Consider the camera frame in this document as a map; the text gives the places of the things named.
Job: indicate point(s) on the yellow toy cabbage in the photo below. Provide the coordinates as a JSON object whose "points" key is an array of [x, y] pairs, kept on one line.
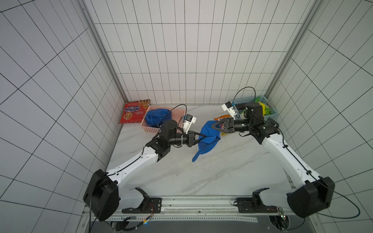
{"points": [[265, 108]]}

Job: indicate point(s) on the aluminium mounting rail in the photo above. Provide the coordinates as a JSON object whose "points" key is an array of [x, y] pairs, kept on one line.
{"points": [[192, 208]]}

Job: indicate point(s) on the orange Fox's candy bag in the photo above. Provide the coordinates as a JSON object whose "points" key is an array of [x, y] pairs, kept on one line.
{"points": [[219, 118]]}

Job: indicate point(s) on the pink plastic basket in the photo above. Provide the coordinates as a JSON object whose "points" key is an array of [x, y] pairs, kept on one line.
{"points": [[177, 115]]}

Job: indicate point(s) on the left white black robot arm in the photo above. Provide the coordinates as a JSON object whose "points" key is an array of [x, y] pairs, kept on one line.
{"points": [[107, 193]]}

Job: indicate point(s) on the blue baseball cap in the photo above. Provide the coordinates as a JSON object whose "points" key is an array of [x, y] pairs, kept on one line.
{"points": [[206, 144]]}

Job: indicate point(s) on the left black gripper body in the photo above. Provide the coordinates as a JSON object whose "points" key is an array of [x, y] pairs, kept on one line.
{"points": [[190, 138]]}

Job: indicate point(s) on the red cookie snack bag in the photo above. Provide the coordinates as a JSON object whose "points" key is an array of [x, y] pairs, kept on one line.
{"points": [[134, 112]]}

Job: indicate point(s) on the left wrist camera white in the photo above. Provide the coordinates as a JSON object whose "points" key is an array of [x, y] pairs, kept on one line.
{"points": [[187, 122]]}

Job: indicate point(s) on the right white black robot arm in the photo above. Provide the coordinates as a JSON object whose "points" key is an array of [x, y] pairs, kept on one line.
{"points": [[311, 192]]}

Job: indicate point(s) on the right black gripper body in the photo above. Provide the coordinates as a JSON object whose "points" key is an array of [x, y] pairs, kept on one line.
{"points": [[228, 125]]}

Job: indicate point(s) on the light blue plastic basket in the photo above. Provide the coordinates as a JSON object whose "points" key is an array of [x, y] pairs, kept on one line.
{"points": [[240, 105]]}

